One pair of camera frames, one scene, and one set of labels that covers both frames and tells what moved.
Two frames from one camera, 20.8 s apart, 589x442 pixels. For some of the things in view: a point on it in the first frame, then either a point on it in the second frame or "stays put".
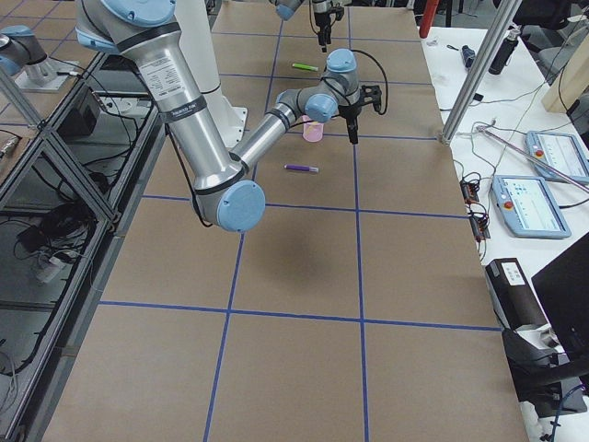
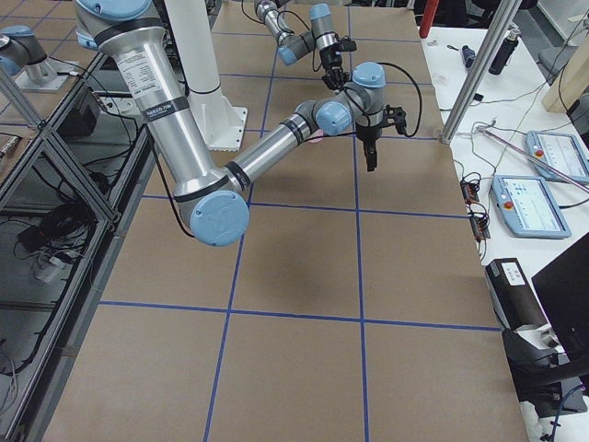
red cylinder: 429,14 stays put
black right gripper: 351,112 → 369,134
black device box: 513,296 stays put
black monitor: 563,288 stays put
